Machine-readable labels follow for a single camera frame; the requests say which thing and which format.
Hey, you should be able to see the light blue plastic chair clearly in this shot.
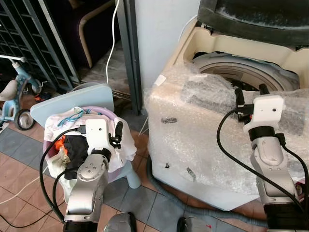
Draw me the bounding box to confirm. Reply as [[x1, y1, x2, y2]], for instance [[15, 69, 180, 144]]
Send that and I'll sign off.
[[30, 83, 142, 190]]

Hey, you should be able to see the grey robot foot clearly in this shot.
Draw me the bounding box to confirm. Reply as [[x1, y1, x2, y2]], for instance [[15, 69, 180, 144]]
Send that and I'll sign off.
[[103, 212, 139, 232], [176, 216, 211, 232]]

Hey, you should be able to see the beige cloth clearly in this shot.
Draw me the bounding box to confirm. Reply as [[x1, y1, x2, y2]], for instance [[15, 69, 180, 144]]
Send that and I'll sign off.
[[47, 154, 69, 178]]

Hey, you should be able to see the lilac plastic laundry basket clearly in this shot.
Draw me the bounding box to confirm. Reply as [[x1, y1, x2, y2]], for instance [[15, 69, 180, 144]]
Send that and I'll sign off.
[[42, 105, 139, 185]]

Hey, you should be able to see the dark grey door frame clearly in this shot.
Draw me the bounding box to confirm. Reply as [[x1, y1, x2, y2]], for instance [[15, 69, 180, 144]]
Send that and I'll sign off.
[[115, 0, 144, 116]]

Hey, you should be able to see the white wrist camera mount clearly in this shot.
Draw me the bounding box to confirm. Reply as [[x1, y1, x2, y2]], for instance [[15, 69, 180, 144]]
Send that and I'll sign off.
[[84, 118, 113, 151], [243, 95, 286, 132]]

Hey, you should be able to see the grey right robot foot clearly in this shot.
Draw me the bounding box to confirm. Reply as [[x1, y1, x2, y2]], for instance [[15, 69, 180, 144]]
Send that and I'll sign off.
[[176, 216, 211, 232]]

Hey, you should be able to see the cream top-load washing machine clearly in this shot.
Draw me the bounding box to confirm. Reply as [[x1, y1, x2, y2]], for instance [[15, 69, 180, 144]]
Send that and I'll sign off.
[[144, 18, 309, 211]]

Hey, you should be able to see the thin white hanging cable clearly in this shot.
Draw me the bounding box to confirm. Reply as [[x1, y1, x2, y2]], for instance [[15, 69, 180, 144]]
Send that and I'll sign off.
[[105, 0, 121, 86]]

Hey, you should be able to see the long black left arm cable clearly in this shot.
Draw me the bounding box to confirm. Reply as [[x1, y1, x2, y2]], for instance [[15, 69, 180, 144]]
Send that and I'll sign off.
[[39, 128, 86, 209]]

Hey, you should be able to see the purple armchair with wooden arm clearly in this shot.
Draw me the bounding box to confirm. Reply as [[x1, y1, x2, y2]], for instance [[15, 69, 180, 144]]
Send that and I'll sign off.
[[47, 0, 122, 69]]

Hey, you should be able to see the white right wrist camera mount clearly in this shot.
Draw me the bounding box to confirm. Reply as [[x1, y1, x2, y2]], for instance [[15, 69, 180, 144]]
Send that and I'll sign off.
[[243, 95, 286, 132]]

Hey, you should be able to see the orange cloth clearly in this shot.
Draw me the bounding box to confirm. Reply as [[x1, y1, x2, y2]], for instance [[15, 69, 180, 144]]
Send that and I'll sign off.
[[53, 135, 67, 154]]

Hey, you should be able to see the white cloth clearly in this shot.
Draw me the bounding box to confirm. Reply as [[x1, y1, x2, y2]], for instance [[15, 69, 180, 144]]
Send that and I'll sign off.
[[45, 107, 139, 163]]

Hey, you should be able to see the short black right arm cable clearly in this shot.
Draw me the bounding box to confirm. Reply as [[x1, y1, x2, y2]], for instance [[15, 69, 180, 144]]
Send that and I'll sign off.
[[279, 134, 309, 204]]

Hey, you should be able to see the dark metal grille gate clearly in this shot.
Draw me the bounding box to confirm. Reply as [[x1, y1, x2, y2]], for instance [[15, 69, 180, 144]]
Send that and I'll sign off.
[[0, 0, 81, 93]]

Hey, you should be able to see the black cloth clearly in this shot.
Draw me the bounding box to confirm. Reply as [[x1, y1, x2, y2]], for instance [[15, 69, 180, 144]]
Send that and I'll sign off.
[[62, 134, 91, 180]]

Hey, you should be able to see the light blue child tricycle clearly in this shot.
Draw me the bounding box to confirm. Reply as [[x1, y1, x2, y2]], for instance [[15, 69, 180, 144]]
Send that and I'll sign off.
[[0, 54, 47, 132]]

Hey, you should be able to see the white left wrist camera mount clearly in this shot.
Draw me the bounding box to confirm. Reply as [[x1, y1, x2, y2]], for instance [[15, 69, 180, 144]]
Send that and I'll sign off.
[[84, 118, 113, 151]]

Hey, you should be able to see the clear bubble wrap sheet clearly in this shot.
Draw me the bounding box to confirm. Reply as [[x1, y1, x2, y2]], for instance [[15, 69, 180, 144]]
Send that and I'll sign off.
[[143, 63, 309, 195]]

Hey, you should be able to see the grey left robot foot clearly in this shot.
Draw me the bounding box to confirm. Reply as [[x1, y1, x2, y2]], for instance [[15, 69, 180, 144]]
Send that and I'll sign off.
[[103, 212, 139, 232]]

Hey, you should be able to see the short black left arm cable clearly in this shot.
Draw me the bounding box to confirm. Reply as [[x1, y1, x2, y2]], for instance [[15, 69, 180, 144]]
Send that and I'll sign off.
[[52, 166, 79, 219]]

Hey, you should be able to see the dark grey washer lid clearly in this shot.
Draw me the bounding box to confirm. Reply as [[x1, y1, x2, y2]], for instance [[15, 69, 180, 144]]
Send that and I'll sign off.
[[197, 0, 309, 47]]

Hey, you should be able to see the short black arm cable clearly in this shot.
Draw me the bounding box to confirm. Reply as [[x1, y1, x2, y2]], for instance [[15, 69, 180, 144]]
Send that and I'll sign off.
[[52, 166, 79, 219], [279, 134, 309, 204]]

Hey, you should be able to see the black floor cable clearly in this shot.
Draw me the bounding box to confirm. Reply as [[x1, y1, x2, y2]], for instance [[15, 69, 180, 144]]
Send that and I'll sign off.
[[0, 211, 47, 229]]

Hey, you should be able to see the white floor cable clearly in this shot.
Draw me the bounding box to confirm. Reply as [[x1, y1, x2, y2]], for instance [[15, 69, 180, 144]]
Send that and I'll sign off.
[[0, 177, 45, 205]]

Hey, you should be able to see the grey washer drum ring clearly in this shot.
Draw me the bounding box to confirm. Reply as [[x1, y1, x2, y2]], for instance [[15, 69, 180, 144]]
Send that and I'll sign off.
[[193, 52, 300, 93]]

